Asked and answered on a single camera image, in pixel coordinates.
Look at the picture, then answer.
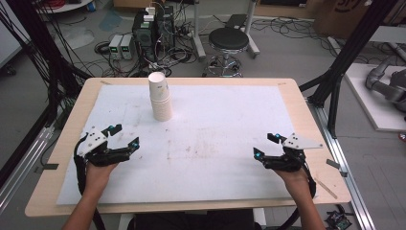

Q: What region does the black computer tower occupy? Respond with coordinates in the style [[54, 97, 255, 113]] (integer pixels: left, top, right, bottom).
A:
[[131, 5, 176, 63]]

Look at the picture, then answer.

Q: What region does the aluminium rail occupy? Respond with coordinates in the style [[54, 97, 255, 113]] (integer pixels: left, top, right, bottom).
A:
[[306, 98, 377, 230], [0, 125, 56, 216]]

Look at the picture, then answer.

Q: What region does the black flat foot pedal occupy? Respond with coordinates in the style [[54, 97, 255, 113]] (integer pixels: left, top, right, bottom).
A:
[[224, 13, 249, 31]]

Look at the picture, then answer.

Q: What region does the green circuit board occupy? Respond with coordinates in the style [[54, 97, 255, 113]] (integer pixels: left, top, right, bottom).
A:
[[324, 209, 352, 230]]

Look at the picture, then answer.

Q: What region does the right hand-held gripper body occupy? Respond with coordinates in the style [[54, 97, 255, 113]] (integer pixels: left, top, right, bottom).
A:
[[262, 132, 324, 173]]

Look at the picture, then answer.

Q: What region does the stack of white paper cups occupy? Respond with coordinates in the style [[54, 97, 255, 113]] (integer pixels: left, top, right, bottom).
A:
[[147, 71, 173, 123]]

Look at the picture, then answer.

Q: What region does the white power adapter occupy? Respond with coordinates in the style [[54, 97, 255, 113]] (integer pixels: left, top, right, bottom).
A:
[[143, 6, 157, 23]]

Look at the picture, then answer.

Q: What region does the thin wooden strip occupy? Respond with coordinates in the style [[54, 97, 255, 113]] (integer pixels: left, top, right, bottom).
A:
[[313, 176, 339, 200]]

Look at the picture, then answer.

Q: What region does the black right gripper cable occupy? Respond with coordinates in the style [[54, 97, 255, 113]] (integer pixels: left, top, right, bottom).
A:
[[277, 161, 318, 230]]

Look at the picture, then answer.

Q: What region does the brown cardboard box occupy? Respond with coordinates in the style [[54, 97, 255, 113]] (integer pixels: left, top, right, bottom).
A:
[[313, 0, 406, 40]]

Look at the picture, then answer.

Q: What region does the white table mat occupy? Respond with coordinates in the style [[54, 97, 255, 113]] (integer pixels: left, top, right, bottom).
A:
[[56, 83, 318, 206]]

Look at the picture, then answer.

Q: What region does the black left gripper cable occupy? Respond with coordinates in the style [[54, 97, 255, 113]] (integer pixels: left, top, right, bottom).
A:
[[73, 133, 107, 230]]

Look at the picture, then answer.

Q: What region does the white table leg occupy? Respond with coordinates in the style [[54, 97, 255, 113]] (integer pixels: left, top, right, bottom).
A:
[[191, 0, 208, 62], [243, 0, 260, 59]]

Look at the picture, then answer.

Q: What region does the grey bench power supply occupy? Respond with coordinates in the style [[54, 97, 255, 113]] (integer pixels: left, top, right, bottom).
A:
[[108, 34, 124, 60], [120, 34, 135, 61]]

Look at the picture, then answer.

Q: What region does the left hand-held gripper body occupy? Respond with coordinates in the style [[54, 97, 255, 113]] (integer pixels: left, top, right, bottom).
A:
[[78, 126, 133, 168]]

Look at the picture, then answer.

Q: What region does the white board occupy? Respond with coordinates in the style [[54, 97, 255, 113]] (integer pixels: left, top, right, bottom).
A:
[[344, 62, 406, 133]]

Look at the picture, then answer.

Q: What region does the tangle of floor cables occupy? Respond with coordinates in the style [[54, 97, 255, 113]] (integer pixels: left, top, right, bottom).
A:
[[83, 6, 212, 79]]

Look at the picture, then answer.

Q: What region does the person's left hand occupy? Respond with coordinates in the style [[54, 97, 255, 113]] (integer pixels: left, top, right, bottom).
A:
[[83, 161, 120, 196]]

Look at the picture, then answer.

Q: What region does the black metal frame stand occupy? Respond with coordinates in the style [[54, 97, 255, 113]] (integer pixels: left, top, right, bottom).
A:
[[0, 0, 84, 190], [299, 0, 400, 139]]

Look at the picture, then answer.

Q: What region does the person's right hand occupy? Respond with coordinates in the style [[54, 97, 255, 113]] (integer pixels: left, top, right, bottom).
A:
[[273, 168, 313, 199]]

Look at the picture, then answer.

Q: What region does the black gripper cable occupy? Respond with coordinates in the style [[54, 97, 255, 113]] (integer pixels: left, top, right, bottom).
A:
[[73, 133, 107, 230], [277, 161, 318, 230]]

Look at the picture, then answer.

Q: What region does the person's dark clothing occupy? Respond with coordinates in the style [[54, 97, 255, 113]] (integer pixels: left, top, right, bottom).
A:
[[126, 212, 263, 230]]

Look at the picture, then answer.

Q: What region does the black round stool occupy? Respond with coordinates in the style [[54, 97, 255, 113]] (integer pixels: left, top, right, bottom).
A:
[[202, 27, 250, 79]]

